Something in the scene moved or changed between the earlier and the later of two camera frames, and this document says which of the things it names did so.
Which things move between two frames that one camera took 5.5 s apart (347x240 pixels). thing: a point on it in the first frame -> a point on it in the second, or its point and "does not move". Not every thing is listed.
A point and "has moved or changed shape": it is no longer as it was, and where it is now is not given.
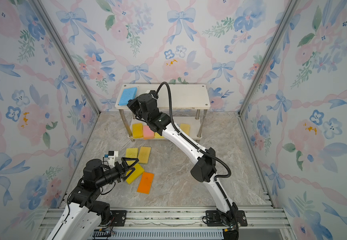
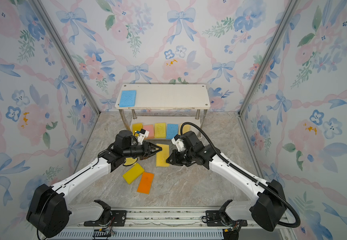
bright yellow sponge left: (139, 170) does not move
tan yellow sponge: (144, 154) has moved or changed shape
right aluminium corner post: (283, 25) does not move
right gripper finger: (133, 105) -> (171, 160)
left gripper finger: (125, 159) -> (159, 148)
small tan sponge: (185, 128) does not move
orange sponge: (145, 183) does not move
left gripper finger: (132, 169) -> (145, 155)
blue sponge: (127, 94) does not move
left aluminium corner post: (66, 53) does not move
